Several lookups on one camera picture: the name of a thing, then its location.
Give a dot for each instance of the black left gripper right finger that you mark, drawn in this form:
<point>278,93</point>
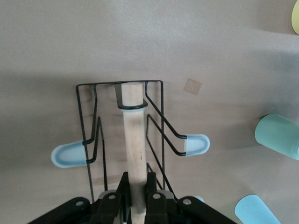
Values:
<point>161,210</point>

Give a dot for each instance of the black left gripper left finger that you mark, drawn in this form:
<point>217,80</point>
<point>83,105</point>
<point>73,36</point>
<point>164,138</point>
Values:
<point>109,210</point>

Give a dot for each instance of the mint green plastic cup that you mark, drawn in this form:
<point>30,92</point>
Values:
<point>275,135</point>

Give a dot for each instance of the yellow plastic cup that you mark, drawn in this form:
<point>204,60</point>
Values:
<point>295,16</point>

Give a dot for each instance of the light blue plastic cup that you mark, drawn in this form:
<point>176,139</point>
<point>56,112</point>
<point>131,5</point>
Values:
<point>254,210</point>

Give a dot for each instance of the brown tape patch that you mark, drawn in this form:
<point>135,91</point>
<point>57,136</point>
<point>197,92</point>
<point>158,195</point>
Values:
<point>192,86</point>

